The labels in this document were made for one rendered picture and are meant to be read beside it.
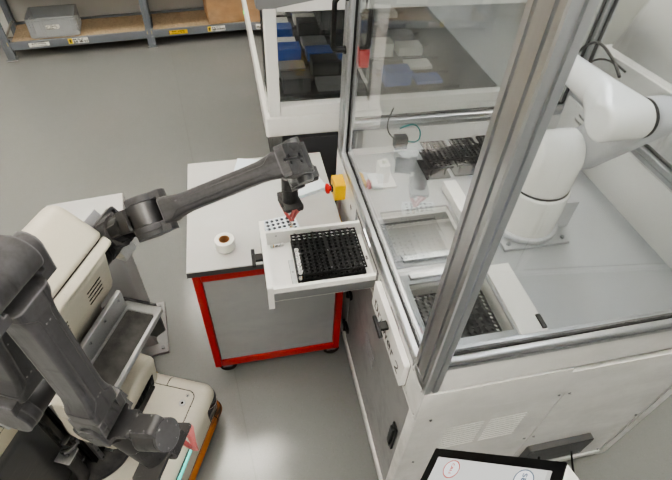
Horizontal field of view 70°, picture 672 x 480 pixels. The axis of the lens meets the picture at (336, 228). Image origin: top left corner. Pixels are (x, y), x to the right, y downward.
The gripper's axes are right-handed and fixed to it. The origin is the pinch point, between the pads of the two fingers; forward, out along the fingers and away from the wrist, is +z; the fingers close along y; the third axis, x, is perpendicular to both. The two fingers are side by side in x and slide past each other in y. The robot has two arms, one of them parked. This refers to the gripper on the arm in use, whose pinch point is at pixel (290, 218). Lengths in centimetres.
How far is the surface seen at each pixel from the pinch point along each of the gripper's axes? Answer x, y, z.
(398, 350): -6, -66, -8
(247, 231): 14.6, 7.9, 8.6
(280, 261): 10.2, -17.2, 1.1
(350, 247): -11.3, -25.5, -5.2
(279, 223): 3.2, 4.0, 5.2
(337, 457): 3, -56, 85
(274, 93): -14, 56, -18
